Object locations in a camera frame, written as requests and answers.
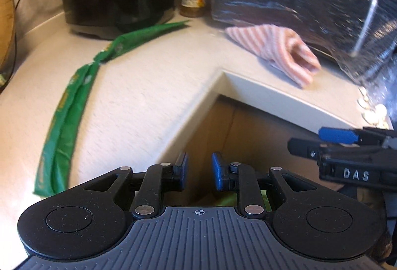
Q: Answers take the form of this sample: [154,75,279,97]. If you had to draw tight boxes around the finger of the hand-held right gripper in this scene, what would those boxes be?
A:
[287,137,326,159]
[318,126,397,146]

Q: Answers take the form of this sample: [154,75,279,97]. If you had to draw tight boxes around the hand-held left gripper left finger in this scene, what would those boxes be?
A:
[84,151,189,220]

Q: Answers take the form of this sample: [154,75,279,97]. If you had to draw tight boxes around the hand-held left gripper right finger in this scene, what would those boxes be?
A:
[211,152,314,220]

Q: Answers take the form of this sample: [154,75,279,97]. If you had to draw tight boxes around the green plastic packet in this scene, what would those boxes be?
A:
[33,61,100,197]
[93,20,192,64]

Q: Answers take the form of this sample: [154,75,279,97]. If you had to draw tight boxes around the garlic cloves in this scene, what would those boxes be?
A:
[357,86,391,130]

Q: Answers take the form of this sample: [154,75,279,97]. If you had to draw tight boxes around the wooden cabinet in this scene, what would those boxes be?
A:
[161,95,345,207]

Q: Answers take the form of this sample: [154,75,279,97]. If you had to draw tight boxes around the pink white striped cloth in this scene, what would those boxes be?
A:
[225,23,322,90]

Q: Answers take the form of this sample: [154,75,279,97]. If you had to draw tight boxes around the round wooden board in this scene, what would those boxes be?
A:
[0,0,17,93]

